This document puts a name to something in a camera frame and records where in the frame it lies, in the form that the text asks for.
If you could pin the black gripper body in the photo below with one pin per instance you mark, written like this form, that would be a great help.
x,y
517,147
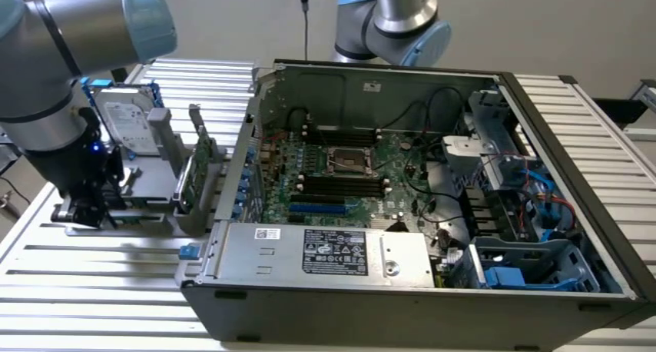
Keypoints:
x,y
84,175

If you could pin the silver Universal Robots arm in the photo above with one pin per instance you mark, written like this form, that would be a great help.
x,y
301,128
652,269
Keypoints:
x,y
50,60

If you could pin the black RAM slot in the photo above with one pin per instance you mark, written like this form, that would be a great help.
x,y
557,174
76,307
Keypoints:
x,y
341,194
340,132
340,141
340,137
341,183
341,178
341,189
340,128

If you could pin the grey parts rack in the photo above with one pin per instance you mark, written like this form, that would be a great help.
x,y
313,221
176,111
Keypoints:
x,y
153,175

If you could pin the silver hard disk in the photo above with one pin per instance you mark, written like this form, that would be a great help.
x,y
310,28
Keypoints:
x,y
128,117

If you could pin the green graphics card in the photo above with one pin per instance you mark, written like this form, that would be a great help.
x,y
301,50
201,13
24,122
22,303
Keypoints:
x,y
197,163

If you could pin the blue disk caddy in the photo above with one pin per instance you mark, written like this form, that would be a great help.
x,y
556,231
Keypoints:
x,y
153,94

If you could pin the blue case latch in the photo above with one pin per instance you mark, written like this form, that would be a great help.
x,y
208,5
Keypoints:
x,y
188,251

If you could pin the silver power supply unit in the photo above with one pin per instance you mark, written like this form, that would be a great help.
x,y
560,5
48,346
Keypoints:
x,y
286,256

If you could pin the black expansion slot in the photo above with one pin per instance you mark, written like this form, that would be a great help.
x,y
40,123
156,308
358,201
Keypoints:
x,y
313,218

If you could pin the blue expansion slot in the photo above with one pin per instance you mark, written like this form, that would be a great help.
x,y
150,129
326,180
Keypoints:
x,y
316,209

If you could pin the metal CPU socket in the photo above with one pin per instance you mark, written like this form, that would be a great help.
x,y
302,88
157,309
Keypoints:
x,y
348,160

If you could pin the green motherboard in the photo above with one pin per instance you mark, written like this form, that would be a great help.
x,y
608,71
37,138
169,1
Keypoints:
x,y
394,183

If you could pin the white case label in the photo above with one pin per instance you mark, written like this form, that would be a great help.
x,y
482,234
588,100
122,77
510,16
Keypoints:
x,y
370,86

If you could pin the black open PC case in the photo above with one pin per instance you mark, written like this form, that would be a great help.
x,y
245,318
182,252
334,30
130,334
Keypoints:
x,y
358,313

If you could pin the grey metal disk bay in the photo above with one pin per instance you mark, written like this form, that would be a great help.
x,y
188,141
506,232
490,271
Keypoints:
x,y
492,121

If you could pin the blue plastic clip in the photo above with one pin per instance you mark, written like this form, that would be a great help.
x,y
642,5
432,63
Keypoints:
x,y
504,278

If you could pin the grey drive cage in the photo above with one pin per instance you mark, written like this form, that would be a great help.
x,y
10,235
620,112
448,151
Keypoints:
x,y
537,252

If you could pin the black box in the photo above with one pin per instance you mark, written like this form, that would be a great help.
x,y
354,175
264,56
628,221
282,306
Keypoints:
x,y
620,111

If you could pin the aluminium profile frame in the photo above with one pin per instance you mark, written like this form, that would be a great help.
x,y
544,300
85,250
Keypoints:
x,y
642,94

